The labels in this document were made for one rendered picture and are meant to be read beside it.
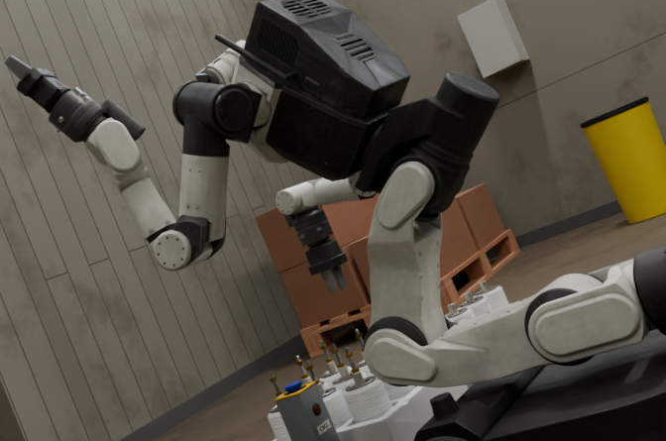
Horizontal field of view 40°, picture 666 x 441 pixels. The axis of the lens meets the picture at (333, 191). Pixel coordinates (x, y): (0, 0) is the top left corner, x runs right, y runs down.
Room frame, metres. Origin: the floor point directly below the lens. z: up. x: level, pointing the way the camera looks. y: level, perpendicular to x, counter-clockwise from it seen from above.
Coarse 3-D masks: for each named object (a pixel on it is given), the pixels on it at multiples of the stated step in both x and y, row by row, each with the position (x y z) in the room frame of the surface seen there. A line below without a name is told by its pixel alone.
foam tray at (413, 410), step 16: (400, 400) 2.12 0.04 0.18; (416, 400) 2.13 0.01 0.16; (384, 416) 2.04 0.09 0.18; (400, 416) 2.06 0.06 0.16; (416, 416) 2.11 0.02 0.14; (432, 416) 2.16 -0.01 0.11; (352, 432) 2.06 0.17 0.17; (368, 432) 2.04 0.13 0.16; (384, 432) 2.02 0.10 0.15; (400, 432) 2.04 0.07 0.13
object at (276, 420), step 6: (270, 414) 2.23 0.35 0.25; (276, 414) 2.21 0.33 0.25; (270, 420) 2.22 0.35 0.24; (276, 420) 2.21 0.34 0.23; (282, 420) 2.20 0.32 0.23; (276, 426) 2.21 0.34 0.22; (282, 426) 2.20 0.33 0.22; (276, 432) 2.22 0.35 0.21; (282, 432) 2.20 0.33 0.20; (282, 438) 2.21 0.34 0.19; (288, 438) 2.20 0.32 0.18
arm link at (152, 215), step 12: (144, 180) 1.80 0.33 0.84; (132, 192) 1.79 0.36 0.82; (144, 192) 1.79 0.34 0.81; (156, 192) 1.81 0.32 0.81; (132, 204) 1.80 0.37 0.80; (144, 204) 1.79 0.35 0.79; (156, 204) 1.79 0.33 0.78; (144, 216) 1.79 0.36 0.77; (156, 216) 1.79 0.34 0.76; (168, 216) 1.80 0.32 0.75; (144, 228) 1.79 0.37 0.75; (156, 228) 1.78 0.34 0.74; (168, 228) 1.79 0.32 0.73; (204, 252) 1.80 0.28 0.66; (192, 264) 1.78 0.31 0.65
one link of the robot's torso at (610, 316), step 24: (624, 264) 1.68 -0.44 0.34; (600, 288) 1.59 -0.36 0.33; (624, 288) 1.58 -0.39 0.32; (552, 312) 1.64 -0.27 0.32; (576, 312) 1.61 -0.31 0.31; (600, 312) 1.59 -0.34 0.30; (624, 312) 1.57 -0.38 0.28; (552, 336) 1.64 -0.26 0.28; (576, 336) 1.62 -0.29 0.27; (600, 336) 1.60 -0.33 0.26; (624, 336) 1.58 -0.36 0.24; (552, 360) 1.66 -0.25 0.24; (576, 360) 1.64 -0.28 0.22
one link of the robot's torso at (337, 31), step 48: (288, 0) 1.82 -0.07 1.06; (240, 48) 1.78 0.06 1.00; (288, 48) 1.76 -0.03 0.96; (336, 48) 1.75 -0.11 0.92; (384, 48) 1.86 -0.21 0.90; (288, 96) 1.77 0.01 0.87; (336, 96) 1.74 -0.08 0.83; (384, 96) 1.78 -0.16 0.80; (288, 144) 1.81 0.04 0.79; (336, 144) 1.77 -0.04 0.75
